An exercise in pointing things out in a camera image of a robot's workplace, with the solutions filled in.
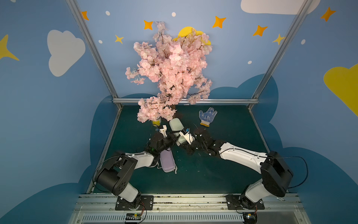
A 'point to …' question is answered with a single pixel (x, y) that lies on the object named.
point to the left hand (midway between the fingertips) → (182, 131)
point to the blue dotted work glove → (207, 117)
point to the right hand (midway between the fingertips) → (182, 144)
